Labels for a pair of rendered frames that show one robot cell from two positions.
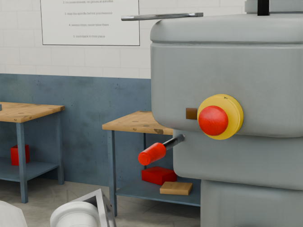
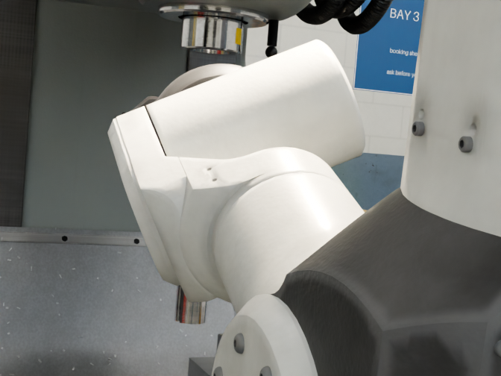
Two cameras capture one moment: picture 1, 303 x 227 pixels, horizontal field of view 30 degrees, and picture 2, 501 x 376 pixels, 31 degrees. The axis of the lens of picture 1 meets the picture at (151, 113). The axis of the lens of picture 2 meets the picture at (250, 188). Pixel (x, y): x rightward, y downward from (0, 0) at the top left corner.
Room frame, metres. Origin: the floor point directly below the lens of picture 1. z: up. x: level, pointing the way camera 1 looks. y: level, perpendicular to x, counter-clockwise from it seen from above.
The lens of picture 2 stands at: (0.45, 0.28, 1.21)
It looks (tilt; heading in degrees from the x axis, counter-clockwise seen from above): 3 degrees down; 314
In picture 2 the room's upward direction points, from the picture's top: 5 degrees clockwise
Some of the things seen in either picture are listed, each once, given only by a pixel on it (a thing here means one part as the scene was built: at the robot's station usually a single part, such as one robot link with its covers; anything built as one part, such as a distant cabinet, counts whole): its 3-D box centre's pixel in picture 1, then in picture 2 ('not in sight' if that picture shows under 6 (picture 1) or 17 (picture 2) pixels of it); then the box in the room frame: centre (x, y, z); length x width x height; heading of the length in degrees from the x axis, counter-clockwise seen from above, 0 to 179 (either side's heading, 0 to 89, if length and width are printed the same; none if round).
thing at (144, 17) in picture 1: (163, 15); not in sight; (0.87, -0.02, 1.89); 0.24 x 0.04 x 0.01; 155
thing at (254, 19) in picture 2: not in sight; (213, 15); (0.96, -0.19, 1.31); 0.09 x 0.09 x 0.01
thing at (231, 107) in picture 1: (220, 116); not in sight; (0.75, -0.09, 1.76); 0.06 x 0.02 x 0.06; 65
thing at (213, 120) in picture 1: (214, 120); not in sight; (0.73, -0.08, 1.76); 0.04 x 0.03 x 0.04; 65
